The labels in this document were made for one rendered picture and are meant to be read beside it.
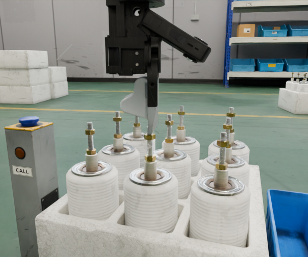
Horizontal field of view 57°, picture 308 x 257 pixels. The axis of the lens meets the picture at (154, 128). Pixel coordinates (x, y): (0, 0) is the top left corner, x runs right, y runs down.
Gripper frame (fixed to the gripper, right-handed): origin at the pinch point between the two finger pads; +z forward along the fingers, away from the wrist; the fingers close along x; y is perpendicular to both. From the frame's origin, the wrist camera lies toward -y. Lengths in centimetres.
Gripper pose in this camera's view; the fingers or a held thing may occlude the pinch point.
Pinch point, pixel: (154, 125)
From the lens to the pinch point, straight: 47.2
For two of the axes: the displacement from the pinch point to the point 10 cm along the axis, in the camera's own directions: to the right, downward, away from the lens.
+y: -10.0, -0.1, 0.4
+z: 0.0, 9.7, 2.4
